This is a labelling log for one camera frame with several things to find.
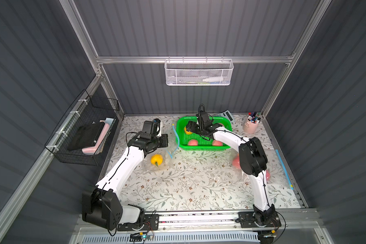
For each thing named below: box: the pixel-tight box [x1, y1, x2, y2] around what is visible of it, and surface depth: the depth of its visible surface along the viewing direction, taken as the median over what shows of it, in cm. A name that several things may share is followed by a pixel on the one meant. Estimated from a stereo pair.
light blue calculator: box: [214, 109, 235, 124], surface depth 121 cm
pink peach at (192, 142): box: [188, 139, 199, 146], surface depth 98 cm
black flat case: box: [68, 122, 106, 151], surface depth 69 cm
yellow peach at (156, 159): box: [150, 154, 164, 168], surface depth 92 cm
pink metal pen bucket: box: [243, 117, 261, 134], surface depth 107 cm
